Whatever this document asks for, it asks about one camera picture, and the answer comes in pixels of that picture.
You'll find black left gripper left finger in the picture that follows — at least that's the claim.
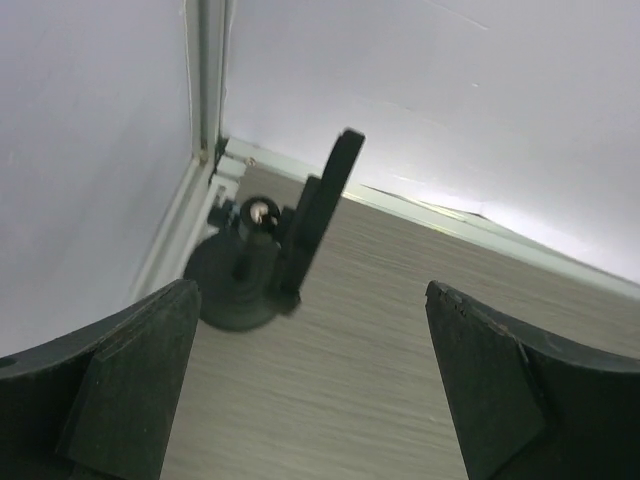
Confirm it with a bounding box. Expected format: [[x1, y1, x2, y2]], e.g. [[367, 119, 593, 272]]
[[1, 280, 201, 479]]

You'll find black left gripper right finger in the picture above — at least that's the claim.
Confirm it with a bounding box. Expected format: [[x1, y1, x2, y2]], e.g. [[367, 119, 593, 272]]
[[426, 281, 639, 479]]

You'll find black smartphone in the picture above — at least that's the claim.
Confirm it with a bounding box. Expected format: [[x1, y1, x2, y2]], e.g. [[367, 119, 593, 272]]
[[277, 128, 365, 296]]

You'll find black phone stand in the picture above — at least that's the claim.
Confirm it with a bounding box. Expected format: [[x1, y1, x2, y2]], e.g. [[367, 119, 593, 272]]
[[183, 176, 321, 332]]

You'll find left aluminium frame post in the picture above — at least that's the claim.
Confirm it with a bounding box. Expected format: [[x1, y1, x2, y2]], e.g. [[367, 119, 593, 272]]
[[188, 1, 234, 163]]

